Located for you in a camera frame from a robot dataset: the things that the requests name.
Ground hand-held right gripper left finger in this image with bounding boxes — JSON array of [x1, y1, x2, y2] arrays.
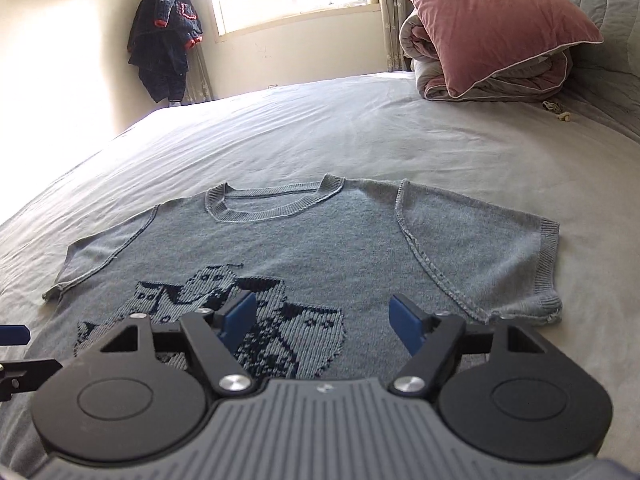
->
[[97, 291, 258, 396]]

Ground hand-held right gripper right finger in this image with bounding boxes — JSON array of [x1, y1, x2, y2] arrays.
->
[[389, 294, 546, 398]]

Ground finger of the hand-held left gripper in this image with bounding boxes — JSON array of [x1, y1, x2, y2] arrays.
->
[[0, 325, 30, 347], [0, 357, 63, 403]]

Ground grey-blue patterned knit sweater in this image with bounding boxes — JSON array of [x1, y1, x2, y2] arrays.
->
[[42, 174, 563, 381]]

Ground bed with grey sheet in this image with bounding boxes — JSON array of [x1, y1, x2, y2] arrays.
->
[[0, 71, 640, 480]]

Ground grey star-print curtain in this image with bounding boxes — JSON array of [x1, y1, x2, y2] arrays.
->
[[375, 0, 416, 73], [150, 0, 216, 106]]

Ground small beaded trinket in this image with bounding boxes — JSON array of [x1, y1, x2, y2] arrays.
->
[[542, 101, 573, 123]]

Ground folded grey pink quilt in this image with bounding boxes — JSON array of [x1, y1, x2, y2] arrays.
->
[[399, 10, 573, 103]]

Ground dark blue hanging jacket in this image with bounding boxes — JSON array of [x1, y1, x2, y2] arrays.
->
[[127, 0, 205, 105]]

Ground pink velvet pillow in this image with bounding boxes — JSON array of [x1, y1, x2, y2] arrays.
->
[[391, 0, 604, 100]]

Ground grey quilted headboard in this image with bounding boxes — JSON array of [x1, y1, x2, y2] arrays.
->
[[525, 0, 640, 138]]

